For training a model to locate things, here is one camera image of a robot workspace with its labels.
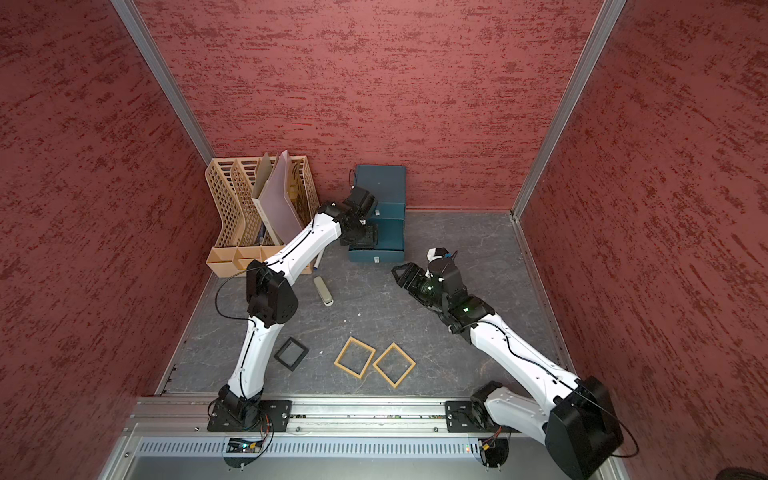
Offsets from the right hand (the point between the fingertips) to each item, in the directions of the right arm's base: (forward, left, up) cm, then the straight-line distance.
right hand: (395, 281), depth 79 cm
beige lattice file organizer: (+28, +53, -9) cm, 61 cm away
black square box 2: (-12, +31, -19) cm, 38 cm away
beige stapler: (+6, +24, -15) cm, 29 cm away
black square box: (+13, +7, +2) cm, 15 cm away
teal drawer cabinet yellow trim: (+42, +2, -1) cm, 42 cm away
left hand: (+18, +10, -5) cm, 21 cm away
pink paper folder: (+23, +35, +2) cm, 42 cm away
